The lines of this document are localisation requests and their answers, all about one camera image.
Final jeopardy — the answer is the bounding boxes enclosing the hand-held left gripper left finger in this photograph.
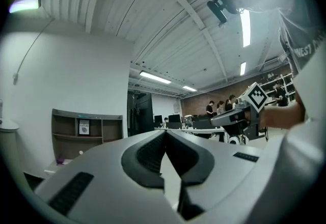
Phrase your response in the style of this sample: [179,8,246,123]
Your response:
[34,128,183,224]

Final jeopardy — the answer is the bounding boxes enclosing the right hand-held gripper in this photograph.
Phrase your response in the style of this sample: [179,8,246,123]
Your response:
[210,81,270,144]

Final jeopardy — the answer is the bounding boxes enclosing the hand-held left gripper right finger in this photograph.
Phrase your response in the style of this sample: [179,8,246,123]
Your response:
[165,128,268,221]

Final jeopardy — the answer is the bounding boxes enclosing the person's right forearm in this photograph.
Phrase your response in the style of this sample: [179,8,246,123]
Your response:
[258,99,306,130]

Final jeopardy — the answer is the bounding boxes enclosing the black framed picture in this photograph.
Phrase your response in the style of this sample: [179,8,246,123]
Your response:
[77,119,91,137]

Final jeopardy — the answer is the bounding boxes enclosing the white storage shelving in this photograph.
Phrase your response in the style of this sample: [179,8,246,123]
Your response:
[259,72,295,104]

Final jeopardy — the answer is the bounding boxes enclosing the wooden shelf unit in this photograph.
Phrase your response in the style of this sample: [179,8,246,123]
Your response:
[51,108,124,165]

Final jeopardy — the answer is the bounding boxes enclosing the large black screen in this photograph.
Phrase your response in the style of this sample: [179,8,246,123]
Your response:
[127,90,155,137]

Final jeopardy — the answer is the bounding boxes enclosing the white rounded counter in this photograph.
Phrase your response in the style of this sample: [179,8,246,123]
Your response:
[0,98,20,178]

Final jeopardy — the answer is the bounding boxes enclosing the grey printed t-shirt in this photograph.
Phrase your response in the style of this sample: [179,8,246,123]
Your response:
[277,8,326,73]

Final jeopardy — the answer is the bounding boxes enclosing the black head camera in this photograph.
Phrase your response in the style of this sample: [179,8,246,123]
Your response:
[206,0,228,24]

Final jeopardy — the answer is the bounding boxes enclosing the grey wall cable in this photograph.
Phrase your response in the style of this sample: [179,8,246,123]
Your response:
[12,17,56,86]

